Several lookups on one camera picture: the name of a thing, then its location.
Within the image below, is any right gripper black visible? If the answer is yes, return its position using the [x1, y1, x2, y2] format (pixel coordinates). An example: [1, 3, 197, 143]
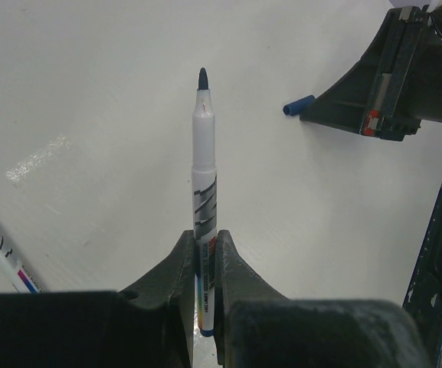
[300, 5, 442, 141]

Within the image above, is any purple pen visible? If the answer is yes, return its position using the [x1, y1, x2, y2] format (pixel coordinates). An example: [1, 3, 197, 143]
[0, 227, 45, 294]

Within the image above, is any blue pen cap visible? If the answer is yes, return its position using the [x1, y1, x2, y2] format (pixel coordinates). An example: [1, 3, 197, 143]
[283, 95, 316, 117]

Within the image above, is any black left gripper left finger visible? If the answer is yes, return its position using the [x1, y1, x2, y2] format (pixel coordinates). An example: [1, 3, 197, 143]
[0, 231, 195, 367]

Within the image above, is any blue pen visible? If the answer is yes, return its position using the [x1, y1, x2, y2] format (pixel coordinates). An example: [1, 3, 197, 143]
[191, 68, 218, 337]

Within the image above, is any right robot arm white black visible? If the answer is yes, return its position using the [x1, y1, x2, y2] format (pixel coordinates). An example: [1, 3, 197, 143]
[214, 5, 442, 367]

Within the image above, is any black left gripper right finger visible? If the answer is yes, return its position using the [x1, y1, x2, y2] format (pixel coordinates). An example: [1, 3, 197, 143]
[214, 230, 431, 367]

